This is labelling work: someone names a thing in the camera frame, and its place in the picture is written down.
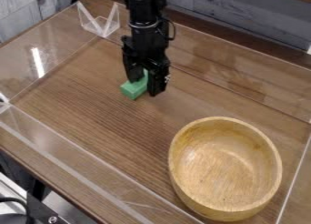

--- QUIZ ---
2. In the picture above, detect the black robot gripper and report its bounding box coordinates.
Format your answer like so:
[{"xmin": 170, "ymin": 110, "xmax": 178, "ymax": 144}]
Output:
[{"xmin": 122, "ymin": 21, "xmax": 172, "ymax": 97}]

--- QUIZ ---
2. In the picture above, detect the green rectangular block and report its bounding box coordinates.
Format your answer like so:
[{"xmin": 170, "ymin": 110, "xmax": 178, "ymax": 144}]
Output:
[{"xmin": 121, "ymin": 71, "xmax": 149, "ymax": 100}]

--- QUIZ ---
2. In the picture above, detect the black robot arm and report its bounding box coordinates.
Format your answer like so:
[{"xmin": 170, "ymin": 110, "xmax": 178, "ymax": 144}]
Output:
[{"xmin": 122, "ymin": 0, "xmax": 176, "ymax": 97}]

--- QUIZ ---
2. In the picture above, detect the brown wooden bowl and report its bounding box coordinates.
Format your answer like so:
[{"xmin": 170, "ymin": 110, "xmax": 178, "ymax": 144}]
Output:
[{"xmin": 169, "ymin": 117, "xmax": 284, "ymax": 222}]

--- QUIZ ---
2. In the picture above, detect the clear acrylic corner bracket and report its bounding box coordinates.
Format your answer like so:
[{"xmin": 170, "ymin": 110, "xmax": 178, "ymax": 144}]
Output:
[{"xmin": 77, "ymin": 2, "xmax": 121, "ymax": 38}]

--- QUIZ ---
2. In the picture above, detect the black cable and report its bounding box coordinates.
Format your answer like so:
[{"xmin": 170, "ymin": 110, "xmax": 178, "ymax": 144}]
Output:
[{"xmin": 0, "ymin": 196, "xmax": 34, "ymax": 224}]

